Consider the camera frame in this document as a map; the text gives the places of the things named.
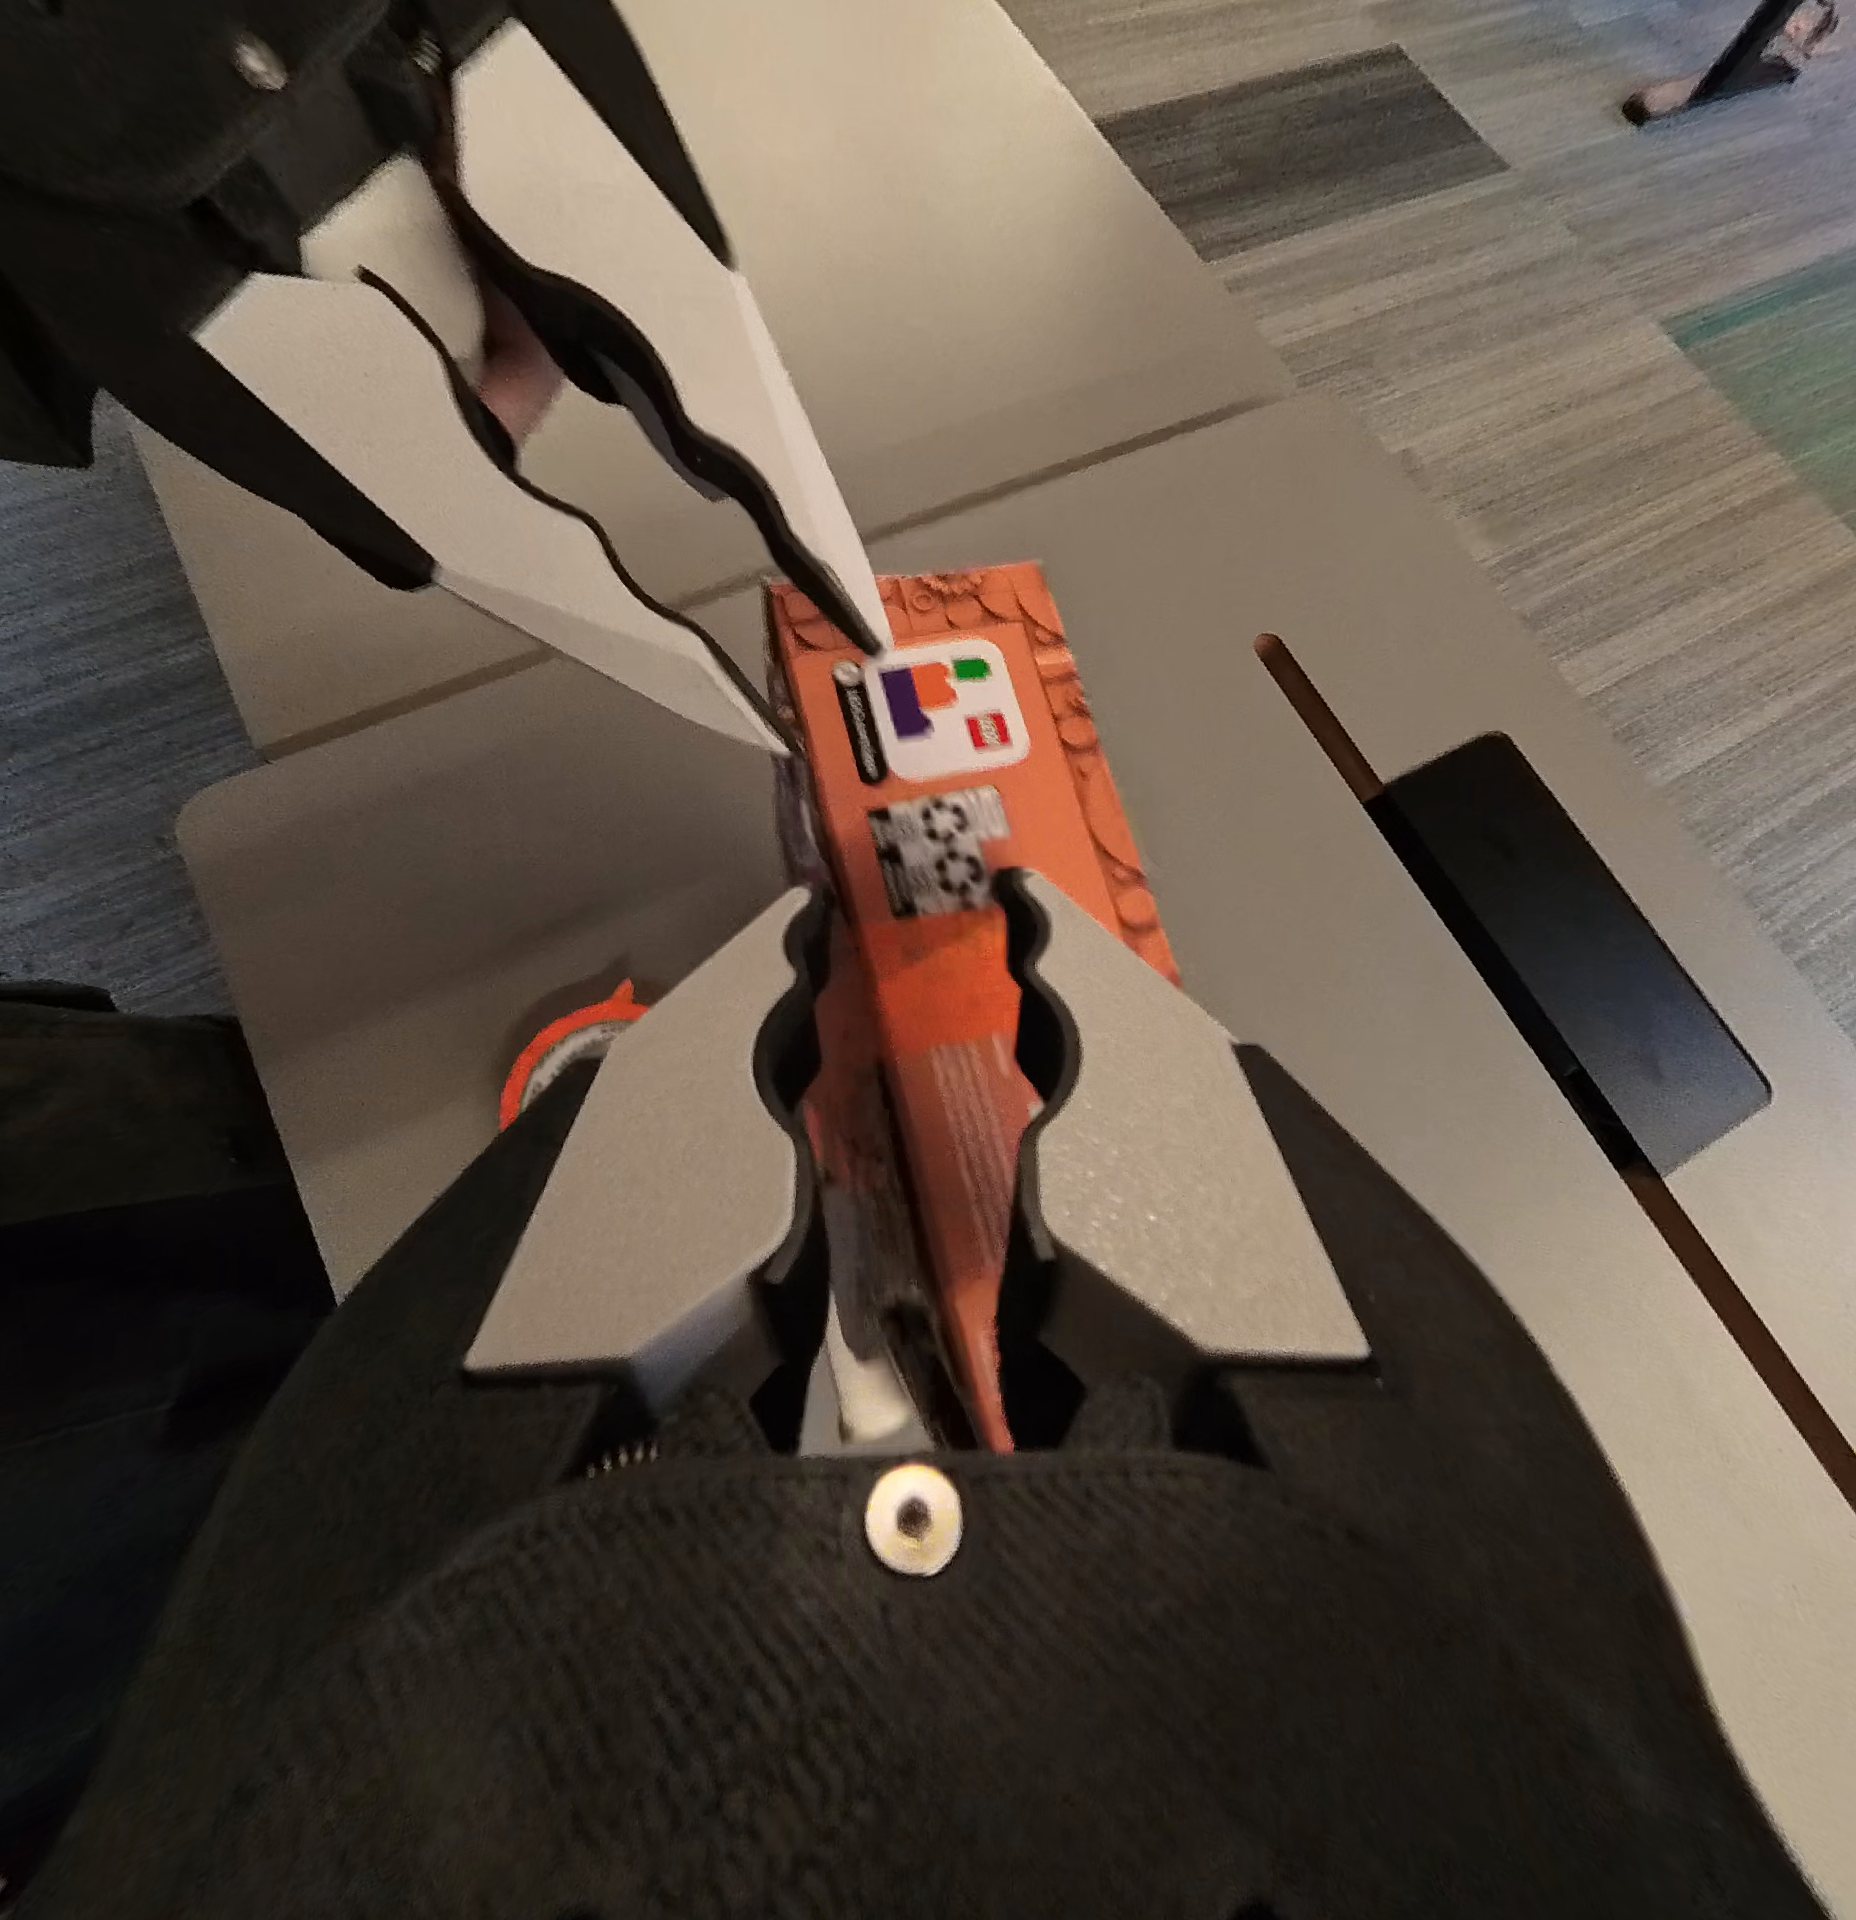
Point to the person's black jacket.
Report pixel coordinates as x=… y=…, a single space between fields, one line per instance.
x=117 y=1350

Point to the black orchid lego box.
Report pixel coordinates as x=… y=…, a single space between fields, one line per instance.
x=1048 y=841

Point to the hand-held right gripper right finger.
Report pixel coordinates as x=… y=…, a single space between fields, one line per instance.
x=1197 y=1215

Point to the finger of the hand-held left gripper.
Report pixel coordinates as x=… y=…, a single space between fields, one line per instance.
x=388 y=437
x=613 y=240

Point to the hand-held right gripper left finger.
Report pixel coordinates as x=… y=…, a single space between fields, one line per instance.
x=628 y=1215

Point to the orange masking tape roll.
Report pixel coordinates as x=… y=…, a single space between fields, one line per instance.
x=562 y=1043

